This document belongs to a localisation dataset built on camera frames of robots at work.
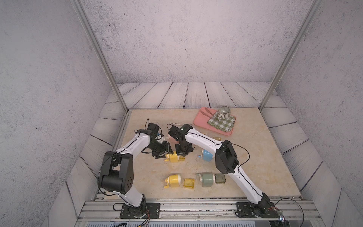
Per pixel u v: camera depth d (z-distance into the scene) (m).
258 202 0.62
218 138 0.98
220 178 0.84
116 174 0.45
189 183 0.82
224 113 1.14
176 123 1.11
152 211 0.73
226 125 1.10
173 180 0.76
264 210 0.63
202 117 1.15
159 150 0.78
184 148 0.80
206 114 1.18
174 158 0.86
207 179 0.76
